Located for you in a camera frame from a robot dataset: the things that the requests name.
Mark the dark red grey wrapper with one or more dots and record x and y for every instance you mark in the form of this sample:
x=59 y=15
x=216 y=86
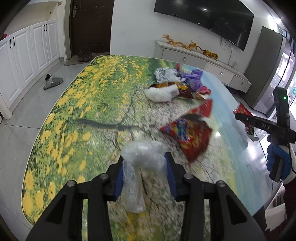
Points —
x=179 y=69

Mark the clear plastic bag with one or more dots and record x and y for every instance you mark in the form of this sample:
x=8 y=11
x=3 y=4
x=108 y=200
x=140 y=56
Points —
x=138 y=155

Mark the grey slipper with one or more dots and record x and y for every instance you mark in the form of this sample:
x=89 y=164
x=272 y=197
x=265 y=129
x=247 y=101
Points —
x=52 y=81

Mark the brown chip bag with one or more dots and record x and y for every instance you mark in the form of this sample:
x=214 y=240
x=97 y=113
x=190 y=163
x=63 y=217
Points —
x=183 y=88

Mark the white lower cabinet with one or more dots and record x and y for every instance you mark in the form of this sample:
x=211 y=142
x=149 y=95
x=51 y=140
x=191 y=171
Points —
x=25 y=54

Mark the white tissue wad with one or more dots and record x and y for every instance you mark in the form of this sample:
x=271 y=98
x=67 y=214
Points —
x=164 y=94

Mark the blue gloved hand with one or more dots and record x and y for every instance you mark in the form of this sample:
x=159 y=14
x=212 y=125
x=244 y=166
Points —
x=288 y=156

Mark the red white candy wrapper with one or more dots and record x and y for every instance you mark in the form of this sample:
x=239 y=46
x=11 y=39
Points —
x=242 y=114

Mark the golden dragon figurine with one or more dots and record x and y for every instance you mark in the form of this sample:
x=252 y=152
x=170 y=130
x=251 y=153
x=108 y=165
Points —
x=191 y=46

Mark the dark brown entrance door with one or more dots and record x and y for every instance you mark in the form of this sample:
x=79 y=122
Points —
x=90 y=25

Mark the brown shoes pair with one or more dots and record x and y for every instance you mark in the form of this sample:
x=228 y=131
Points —
x=84 y=56

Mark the white grey tv cabinet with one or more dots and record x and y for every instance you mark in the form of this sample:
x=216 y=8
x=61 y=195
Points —
x=229 y=76

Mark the purple plastic bag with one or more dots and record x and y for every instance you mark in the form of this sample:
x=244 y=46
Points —
x=193 y=79

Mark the red white torn wrapper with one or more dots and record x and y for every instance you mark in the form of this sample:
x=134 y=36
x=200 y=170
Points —
x=203 y=93

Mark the white printed plastic bag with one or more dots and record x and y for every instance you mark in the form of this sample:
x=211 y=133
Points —
x=166 y=75

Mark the black wall television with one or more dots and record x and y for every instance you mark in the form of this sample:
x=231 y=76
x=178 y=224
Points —
x=230 y=19

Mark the brown door mat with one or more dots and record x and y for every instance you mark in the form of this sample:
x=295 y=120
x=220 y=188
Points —
x=74 y=61

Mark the black das finger of the right gripper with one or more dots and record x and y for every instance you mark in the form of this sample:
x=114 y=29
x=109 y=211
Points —
x=261 y=125

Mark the golden tiger figurine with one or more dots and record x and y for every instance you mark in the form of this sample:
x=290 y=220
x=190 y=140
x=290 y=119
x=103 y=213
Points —
x=210 y=54

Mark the red snack bag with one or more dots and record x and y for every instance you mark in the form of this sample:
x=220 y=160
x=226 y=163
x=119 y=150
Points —
x=191 y=130

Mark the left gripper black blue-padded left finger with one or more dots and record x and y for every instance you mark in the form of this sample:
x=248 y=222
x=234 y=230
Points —
x=62 y=219

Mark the grey refrigerator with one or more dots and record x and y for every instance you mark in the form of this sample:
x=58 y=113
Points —
x=271 y=66

